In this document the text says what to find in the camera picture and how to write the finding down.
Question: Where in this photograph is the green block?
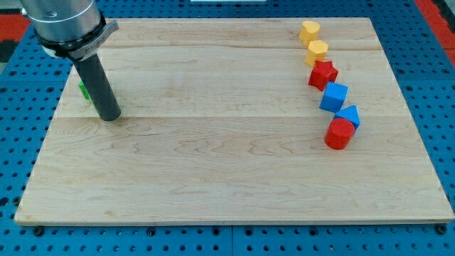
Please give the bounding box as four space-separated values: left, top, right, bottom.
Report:
78 81 90 100

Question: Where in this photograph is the red cylinder block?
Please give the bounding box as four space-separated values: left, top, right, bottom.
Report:
324 118 355 149

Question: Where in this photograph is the blue cube block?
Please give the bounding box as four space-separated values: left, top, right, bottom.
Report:
319 82 348 113

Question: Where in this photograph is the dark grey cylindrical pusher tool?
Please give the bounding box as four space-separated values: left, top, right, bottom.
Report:
74 54 121 121

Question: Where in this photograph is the yellow heart block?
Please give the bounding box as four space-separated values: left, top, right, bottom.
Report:
299 21 321 46

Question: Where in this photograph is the red star block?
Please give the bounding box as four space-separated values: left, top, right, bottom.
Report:
308 60 338 92

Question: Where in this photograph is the yellow hexagon block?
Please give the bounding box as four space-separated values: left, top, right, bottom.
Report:
305 40 329 67

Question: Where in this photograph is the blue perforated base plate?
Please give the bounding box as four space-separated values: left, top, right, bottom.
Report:
1 1 454 255

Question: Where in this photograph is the wooden board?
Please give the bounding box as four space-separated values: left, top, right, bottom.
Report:
15 18 454 226

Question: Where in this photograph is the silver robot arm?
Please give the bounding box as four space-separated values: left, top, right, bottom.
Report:
21 0 119 62

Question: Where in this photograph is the blue triangle block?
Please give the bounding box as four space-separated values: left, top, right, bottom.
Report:
333 105 360 129

